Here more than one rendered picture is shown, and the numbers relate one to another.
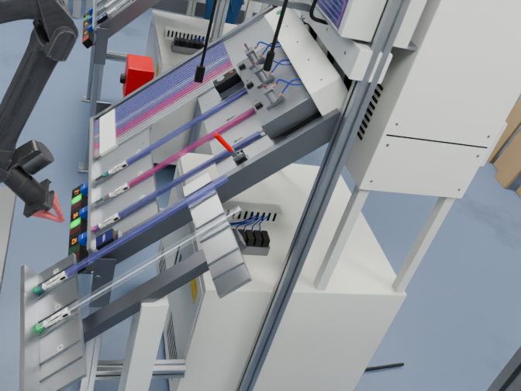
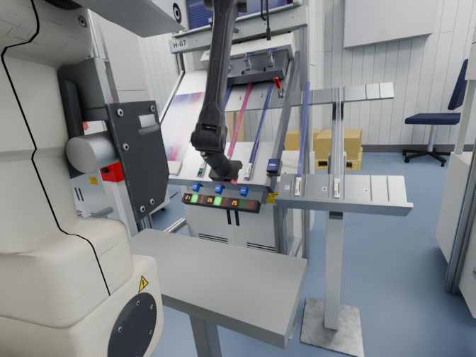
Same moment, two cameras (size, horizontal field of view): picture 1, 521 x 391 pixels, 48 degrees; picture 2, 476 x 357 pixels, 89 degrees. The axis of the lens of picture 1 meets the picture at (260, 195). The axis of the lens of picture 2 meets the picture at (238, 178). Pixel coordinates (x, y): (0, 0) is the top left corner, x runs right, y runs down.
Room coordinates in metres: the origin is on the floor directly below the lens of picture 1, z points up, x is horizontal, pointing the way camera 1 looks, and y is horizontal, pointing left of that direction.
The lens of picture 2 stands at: (0.50, 0.96, 1.04)
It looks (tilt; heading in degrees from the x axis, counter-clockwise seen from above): 19 degrees down; 320
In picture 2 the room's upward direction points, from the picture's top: 6 degrees counter-clockwise
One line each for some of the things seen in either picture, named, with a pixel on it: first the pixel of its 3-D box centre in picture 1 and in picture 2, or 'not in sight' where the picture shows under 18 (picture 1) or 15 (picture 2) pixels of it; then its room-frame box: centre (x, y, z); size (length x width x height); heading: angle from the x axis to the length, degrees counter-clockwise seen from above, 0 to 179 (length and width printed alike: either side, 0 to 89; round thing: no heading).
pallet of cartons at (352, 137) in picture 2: not in sight; (319, 147); (2.38, -2.19, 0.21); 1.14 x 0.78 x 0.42; 23
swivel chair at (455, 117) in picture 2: not in sight; (438, 113); (1.20, -2.91, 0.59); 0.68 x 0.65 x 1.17; 19
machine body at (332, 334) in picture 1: (260, 282); (254, 205); (1.63, -0.10, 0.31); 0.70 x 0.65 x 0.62; 23
